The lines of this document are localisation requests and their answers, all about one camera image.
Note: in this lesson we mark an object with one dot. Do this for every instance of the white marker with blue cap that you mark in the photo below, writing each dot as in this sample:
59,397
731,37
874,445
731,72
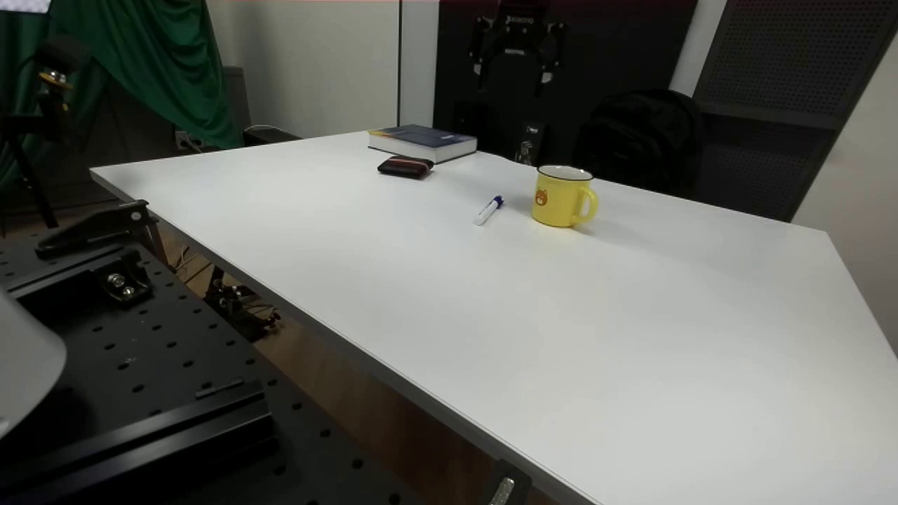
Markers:
490,208

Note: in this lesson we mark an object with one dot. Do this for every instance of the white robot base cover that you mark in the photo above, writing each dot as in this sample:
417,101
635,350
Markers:
32,361

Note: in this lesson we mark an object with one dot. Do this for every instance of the black wallet with red stripe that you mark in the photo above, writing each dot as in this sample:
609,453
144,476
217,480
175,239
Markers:
404,166

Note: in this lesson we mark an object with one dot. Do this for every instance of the blue thick book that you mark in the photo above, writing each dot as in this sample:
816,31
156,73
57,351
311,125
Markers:
422,141

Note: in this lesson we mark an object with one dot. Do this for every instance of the yellow mug with bear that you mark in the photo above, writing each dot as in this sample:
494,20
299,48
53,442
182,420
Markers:
563,198

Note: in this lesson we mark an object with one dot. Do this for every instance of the black table clamp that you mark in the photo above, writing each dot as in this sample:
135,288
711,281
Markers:
238,308

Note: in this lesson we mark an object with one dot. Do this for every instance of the black backpack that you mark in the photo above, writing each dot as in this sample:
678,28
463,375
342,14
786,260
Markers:
650,139

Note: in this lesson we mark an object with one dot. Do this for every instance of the black perforated breadboard base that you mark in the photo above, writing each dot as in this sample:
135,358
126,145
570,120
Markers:
161,402

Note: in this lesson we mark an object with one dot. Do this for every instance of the green curtain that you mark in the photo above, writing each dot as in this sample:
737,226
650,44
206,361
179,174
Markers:
161,51

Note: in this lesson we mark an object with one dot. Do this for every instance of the black monitor mount stand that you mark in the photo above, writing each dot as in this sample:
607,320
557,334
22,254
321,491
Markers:
515,58

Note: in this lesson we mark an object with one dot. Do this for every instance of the black camera tripod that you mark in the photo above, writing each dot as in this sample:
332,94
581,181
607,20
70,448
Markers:
53,62

